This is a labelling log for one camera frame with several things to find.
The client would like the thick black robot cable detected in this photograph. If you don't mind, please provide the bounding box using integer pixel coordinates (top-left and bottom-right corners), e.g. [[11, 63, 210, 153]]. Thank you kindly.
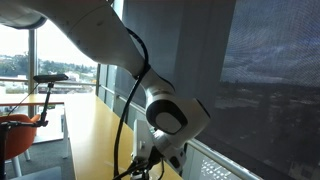
[[112, 28, 166, 180]]

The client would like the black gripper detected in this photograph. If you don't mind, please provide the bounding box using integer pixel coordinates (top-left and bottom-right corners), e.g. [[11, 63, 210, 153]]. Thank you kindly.
[[129, 146, 165, 180]]

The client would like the thin black camera cable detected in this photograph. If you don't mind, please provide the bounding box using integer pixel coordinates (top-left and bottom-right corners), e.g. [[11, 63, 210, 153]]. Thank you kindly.
[[6, 83, 39, 118]]

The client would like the black stereo camera bar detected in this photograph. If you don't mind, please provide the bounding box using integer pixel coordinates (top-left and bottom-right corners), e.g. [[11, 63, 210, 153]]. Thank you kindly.
[[32, 73, 70, 84]]

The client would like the grey window mullion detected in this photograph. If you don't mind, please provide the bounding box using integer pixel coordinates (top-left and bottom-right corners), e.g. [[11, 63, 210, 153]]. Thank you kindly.
[[28, 29, 37, 118]]

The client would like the black camera stand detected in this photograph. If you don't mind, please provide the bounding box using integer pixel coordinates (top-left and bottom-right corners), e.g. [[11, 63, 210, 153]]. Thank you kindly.
[[0, 81, 56, 180]]

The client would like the grey metal handrail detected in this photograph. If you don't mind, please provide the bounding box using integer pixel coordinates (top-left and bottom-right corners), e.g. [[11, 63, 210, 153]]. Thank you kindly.
[[99, 84, 264, 180]]

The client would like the dark mesh roller blind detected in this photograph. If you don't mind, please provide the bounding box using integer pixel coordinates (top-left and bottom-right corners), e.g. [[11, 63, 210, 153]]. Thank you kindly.
[[114, 0, 320, 180]]

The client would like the orange chair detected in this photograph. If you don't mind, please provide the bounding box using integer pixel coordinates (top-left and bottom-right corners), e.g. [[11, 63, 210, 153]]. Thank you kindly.
[[0, 113, 42, 178]]

